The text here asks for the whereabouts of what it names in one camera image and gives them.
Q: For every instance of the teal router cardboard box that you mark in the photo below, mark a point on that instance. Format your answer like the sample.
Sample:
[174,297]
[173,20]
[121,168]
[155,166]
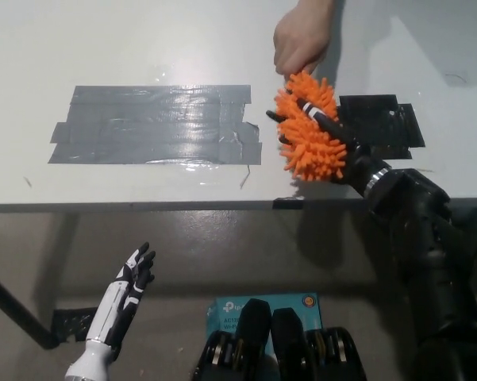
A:
[228,311]

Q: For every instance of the black tape patch on table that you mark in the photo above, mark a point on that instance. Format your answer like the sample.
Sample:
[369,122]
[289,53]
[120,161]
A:
[385,119]

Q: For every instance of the person bare hand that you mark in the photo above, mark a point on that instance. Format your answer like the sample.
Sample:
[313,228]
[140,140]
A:
[299,35]

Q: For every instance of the orange microfibre duster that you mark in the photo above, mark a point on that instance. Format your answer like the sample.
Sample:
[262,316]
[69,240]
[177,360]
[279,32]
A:
[313,155]

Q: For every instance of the black metal table leg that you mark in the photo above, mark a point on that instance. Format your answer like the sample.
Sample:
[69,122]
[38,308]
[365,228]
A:
[18,307]

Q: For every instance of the grey duct tape patch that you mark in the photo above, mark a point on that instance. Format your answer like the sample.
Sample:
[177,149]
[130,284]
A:
[155,125]

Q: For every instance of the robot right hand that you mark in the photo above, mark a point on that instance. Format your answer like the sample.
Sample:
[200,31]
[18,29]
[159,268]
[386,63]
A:
[357,166]

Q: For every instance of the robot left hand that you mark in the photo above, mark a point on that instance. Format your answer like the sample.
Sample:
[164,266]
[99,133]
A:
[123,293]

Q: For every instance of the small black tape strip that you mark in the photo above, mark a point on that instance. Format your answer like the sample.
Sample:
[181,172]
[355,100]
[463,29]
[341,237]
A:
[287,203]

